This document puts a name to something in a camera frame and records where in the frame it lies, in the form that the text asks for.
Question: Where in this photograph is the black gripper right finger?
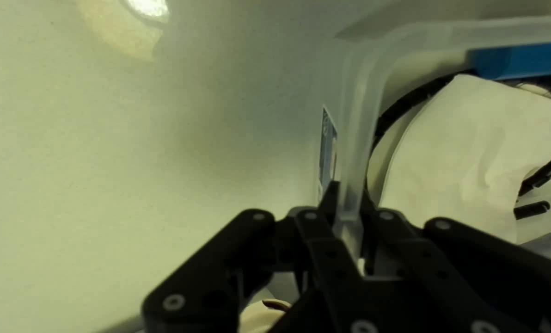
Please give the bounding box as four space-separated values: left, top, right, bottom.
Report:
363 195 551 333

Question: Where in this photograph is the white plate with black rim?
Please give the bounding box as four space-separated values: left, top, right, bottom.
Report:
373 71 551 219

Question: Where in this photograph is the folded white napkin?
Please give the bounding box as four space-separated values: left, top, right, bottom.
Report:
365 71 551 247

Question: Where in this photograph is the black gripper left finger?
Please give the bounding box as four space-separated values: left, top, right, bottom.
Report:
142 179 375 333

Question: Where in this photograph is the clear plastic container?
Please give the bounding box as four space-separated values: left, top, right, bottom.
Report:
317 14 551 247

